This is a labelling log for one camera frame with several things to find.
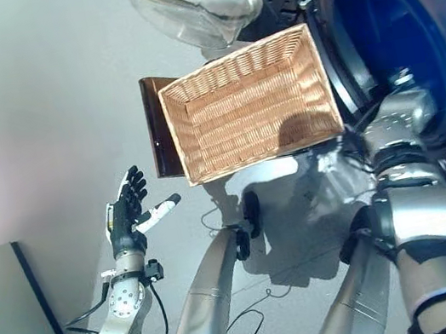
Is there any dark grey washing machine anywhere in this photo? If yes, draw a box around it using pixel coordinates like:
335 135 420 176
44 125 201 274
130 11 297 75
232 0 446 253

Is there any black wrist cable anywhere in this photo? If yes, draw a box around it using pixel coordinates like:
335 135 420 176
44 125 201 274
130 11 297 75
56 268 171 334

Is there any thin black floor cable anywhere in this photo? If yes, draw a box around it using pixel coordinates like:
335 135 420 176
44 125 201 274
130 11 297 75
215 284 300 334

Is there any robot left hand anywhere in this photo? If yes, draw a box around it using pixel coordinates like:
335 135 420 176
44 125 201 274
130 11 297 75
96 158 190 256

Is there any brown acrylic stand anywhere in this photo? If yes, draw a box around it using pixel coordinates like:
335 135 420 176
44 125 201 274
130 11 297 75
137 72 191 182

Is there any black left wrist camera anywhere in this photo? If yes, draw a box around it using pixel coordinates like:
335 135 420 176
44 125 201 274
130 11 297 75
143 257 166 283

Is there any silver robot right leg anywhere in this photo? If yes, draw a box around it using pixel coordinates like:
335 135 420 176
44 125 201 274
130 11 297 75
288 203 409 334

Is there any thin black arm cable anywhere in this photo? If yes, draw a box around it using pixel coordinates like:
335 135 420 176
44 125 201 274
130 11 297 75
337 104 385 180

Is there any rectangular wicker laundry basket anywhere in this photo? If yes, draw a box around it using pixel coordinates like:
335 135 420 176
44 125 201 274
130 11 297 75
149 19 351 190

